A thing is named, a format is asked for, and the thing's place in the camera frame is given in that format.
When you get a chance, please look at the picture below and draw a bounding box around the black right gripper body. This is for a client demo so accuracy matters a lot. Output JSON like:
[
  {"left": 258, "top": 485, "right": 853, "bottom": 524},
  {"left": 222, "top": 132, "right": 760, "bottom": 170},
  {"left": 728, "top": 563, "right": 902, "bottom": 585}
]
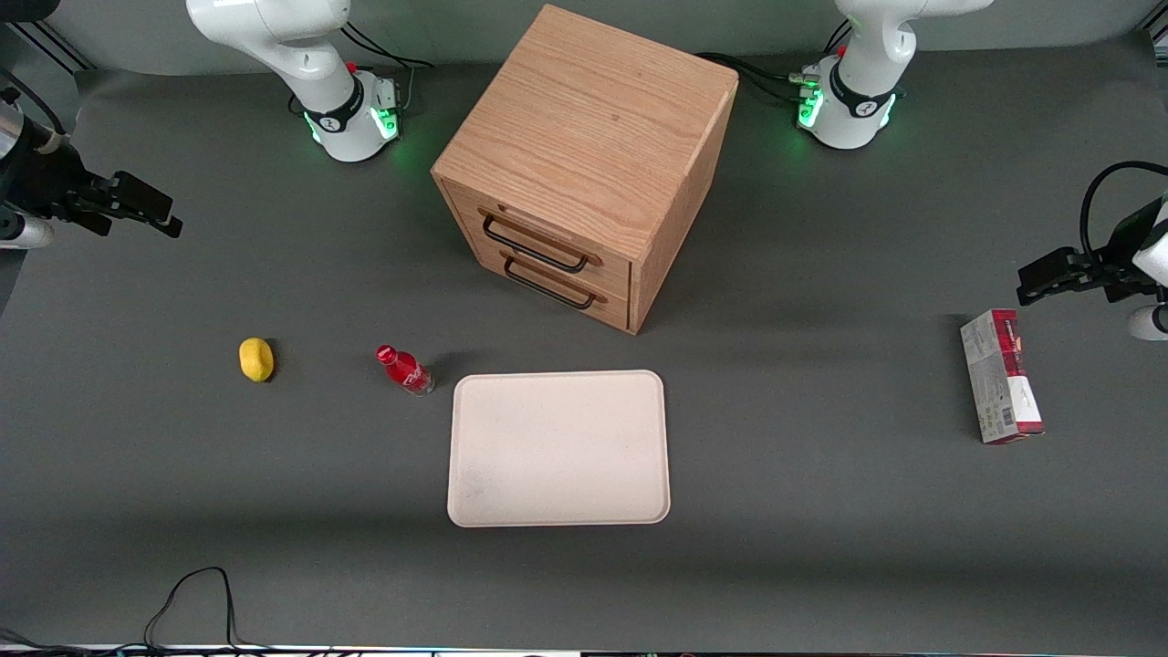
[{"left": 0, "top": 137, "right": 103, "bottom": 231}]

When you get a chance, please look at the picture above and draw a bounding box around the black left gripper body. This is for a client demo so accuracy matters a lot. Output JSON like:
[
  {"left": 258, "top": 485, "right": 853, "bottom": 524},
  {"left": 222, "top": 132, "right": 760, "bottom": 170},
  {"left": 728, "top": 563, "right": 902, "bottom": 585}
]
[{"left": 1090, "top": 203, "right": 1162, "bottom": 304}]

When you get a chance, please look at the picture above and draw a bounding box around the red coke bottle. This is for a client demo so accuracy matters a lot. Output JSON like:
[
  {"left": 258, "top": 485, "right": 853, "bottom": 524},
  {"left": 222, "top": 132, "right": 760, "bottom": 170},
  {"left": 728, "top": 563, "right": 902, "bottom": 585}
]
[{"left": 376, "top": 344, "right": 436, "bottom": 398}]

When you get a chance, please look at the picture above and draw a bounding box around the beige rectangular tray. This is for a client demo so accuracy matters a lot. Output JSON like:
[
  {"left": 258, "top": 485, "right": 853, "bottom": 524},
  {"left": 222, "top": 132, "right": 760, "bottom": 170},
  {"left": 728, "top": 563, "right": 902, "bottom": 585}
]
[{"left": 446, "top": 370, "right": 672, "bottom": 528}]

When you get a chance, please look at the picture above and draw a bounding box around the grey and red carton box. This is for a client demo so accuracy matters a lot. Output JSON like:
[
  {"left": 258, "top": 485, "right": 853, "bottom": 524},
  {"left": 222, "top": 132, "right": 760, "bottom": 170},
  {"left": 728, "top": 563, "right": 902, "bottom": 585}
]
[{"left": 959, "top": 308, "right": 1047, "bottom": 445}]

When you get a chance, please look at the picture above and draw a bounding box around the yellow lemon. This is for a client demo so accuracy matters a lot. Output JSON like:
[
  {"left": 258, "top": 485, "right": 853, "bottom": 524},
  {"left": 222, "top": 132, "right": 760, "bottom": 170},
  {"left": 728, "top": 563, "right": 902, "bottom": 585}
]
[{"left": 239, "top": 338, "right": 276, "bottom": 383}]

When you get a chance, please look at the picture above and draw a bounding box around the oak wooden drawer cabinet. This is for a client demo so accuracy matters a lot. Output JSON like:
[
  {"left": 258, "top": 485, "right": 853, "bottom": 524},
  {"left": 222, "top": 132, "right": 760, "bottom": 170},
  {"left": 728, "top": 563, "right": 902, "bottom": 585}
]
[{"left": 431, "top": 4, "right": 740, "bottom": 336}]

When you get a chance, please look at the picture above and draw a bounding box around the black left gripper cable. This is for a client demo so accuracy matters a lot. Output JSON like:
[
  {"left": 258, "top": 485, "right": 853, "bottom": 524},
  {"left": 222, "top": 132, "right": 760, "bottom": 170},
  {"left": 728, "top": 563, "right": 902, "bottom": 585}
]
[{"left": 1079, "top": 161, "right": 1168, "bottom": 264}]

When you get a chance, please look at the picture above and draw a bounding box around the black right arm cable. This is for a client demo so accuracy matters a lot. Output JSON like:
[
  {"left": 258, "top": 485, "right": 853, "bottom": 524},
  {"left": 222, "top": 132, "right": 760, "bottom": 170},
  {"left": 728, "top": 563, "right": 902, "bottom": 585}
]
[{"left": 0, "top": 68, "right": 70, "bottom": 151}]

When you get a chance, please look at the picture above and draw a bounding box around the aluminium frame rail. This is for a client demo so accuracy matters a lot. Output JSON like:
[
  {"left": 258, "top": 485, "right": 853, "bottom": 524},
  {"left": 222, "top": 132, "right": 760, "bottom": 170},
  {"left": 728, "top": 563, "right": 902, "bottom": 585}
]
[{"left": 7, "top": 22, "right": 94, "bottom": 74}]

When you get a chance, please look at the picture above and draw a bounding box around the black right base cable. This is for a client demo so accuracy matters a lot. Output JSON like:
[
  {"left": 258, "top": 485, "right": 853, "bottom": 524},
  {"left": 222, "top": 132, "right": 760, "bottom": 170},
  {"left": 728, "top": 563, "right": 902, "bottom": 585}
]
[{"left": 339, "top": 22, "right": 435, "bottom": 118}]

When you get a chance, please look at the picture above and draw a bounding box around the black base cable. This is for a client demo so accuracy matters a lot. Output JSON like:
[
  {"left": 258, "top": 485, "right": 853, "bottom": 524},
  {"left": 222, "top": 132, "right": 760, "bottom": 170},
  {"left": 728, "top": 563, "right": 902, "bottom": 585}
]
[
  {"left": 339, "top": 22, "right": 435, "bottom": 118},
  {"left": 695, "top": 16, "right": 854, "bottom": 103}
]

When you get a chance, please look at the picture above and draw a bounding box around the black left base cable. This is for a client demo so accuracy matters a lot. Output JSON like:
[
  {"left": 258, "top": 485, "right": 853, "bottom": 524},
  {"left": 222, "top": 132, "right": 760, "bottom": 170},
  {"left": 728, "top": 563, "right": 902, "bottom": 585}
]
[{"left": 695, "top": 16, "right": 854, "bottom": 103}]

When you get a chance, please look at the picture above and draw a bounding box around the black looped floor cable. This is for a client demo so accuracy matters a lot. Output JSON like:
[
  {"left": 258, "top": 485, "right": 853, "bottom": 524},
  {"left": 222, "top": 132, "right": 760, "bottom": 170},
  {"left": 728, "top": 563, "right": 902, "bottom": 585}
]
[{"left": 0, "top": 566, "right": 275, "bottom": 654}]

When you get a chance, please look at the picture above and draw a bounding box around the black long drawer handle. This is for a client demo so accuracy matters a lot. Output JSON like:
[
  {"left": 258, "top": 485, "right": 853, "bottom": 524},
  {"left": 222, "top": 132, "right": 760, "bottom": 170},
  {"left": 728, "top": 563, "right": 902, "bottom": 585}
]
[{"left": 481, "top": 212, "right": 590, "bottom": 275}]

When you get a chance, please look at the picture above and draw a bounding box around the black short drawer handle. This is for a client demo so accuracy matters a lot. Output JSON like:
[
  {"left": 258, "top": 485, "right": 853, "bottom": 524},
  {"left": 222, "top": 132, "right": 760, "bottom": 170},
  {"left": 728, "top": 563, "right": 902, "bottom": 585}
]
[{"left": 503, "top": 256, "right": 597, "bottom": 310}]

